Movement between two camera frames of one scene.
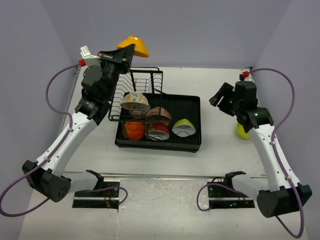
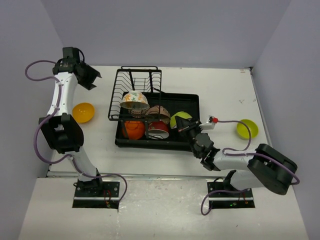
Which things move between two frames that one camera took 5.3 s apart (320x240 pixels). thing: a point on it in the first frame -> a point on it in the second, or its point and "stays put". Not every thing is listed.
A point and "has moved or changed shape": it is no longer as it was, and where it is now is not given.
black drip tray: (180, 106) stays put
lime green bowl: (183, 128) has moved or changed shape
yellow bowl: (140, 49) has moved or changed shape
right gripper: (226, 90) -> (184, 125)
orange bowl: (134, 130) stays put
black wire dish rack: (137, 97) stays put
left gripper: (121, 57) -> (92, 74)
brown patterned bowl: (138, 114) stays put
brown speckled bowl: (158, 114) stays put
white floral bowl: (135, 101) stays put
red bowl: (158, 131) stays put
